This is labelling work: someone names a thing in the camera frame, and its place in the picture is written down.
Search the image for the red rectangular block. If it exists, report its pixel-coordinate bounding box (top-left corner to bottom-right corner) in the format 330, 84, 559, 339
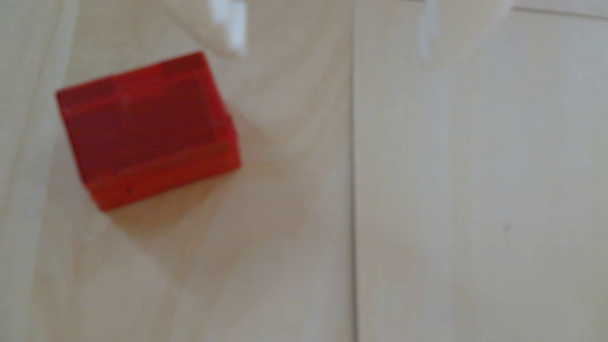
55, 51, 242, 212

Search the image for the light plywood sheet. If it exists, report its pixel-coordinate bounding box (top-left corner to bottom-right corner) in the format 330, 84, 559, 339
0, 0, 355, 342
353, 0, 608, 342

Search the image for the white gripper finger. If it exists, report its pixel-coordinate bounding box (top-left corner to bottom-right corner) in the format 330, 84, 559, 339
161, 0, 249, 60
418, 0, 516, 65

